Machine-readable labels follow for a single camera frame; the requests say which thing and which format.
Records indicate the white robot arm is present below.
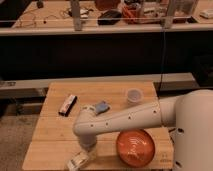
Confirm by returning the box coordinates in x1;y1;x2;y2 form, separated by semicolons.
73;89;213;171

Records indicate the orange ceramic bowl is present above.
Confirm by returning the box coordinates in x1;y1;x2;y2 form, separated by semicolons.
116;130;155;168

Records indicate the wooden table board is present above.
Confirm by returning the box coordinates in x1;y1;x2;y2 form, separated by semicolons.
22;81;173;171

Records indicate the small blue object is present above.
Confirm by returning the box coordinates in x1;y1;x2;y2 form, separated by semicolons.
94;101;110;114

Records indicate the clear plastic cup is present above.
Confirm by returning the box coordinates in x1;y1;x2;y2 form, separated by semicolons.
126;88;143;104

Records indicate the black pouch on shelf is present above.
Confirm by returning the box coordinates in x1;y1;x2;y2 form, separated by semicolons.
97;10;122;25

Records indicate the orange tool on shelf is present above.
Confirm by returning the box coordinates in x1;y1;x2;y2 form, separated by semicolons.
122;3;144;24

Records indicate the left metal frame post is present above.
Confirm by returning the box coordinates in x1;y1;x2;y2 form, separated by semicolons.
70;0;82;31

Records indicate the metal frame post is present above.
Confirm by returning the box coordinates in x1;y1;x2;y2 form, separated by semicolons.
70;0;82;31
163;0;176;29

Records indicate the black hanging cable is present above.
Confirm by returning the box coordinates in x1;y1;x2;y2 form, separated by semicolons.
157;26;167;92

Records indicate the right metal frame post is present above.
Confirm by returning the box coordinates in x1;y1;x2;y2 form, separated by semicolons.
163;0;176;29

